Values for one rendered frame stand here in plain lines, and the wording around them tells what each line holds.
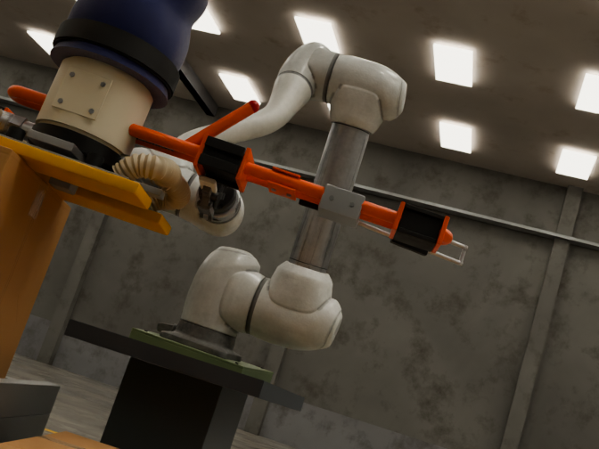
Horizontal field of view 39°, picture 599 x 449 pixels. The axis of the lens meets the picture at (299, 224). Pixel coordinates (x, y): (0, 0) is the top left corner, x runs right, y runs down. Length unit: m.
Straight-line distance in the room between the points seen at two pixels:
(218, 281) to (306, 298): 0.23
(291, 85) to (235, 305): 0.56
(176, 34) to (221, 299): 0.83
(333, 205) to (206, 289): 0.80
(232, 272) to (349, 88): 0.55
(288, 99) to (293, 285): 0.46
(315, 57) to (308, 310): 0.64
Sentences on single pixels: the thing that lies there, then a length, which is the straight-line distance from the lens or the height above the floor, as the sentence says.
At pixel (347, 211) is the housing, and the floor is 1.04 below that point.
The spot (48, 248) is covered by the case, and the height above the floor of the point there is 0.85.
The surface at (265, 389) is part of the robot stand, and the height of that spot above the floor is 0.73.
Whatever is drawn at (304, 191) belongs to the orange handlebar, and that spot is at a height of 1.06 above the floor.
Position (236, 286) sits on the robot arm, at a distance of 2.12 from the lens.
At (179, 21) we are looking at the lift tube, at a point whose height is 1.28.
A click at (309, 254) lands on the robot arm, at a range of 2.11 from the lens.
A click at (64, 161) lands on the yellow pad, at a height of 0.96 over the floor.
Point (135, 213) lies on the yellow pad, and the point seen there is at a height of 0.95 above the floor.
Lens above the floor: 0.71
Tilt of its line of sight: 12 degrees up
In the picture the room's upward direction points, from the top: 18 degrees clockwise
